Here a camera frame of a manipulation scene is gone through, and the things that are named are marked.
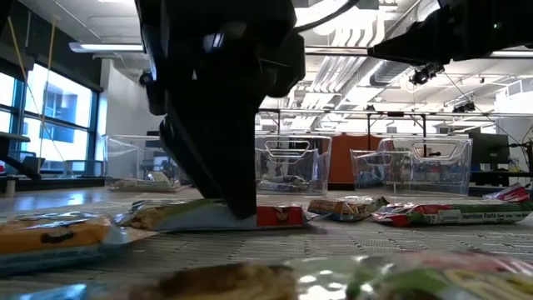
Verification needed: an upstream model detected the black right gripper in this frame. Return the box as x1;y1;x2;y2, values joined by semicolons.
367;0;491;67

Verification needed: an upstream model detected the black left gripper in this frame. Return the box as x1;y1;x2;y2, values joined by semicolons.
133;0;308;221

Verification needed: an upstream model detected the purple granola bar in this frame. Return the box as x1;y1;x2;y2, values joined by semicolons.
274;174;311;185
258;179;321;194

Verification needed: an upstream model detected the clear plastic bin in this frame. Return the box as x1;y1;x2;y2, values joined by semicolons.
102;133;192;193
254;133;333;197
350;137;475;198

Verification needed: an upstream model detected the white ceiling pipe bundle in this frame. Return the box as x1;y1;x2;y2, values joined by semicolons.
291;7;386;130

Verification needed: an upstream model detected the black computer monitor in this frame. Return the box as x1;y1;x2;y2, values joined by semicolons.
468;132;511;167

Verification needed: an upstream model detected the orange partition panel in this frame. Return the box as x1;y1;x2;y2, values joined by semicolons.
327;133;386;185

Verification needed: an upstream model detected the black office desk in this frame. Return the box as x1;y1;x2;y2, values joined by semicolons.
470;164;533;188

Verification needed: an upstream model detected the long linear ceiling light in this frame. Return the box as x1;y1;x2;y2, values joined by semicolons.
68;40;533;58

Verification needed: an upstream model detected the large window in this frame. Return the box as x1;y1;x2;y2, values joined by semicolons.
0;62;103;178

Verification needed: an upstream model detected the grey woven placemat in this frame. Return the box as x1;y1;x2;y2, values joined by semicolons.
0;193;533;300

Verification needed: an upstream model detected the large grey desk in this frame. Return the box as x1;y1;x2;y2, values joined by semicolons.
0;131;43;183

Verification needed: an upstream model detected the small white cylinder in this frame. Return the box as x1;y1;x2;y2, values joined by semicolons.
3;175;17;198

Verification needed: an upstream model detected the silver ventilation duct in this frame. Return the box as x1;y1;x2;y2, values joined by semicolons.
368;60;420;88

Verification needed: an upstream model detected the black metal rack frame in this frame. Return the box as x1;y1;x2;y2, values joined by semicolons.
257;107;282;135
366;110;428;158

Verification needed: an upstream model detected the yellow extension cable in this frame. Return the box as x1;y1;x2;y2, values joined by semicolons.
6;16;76;178

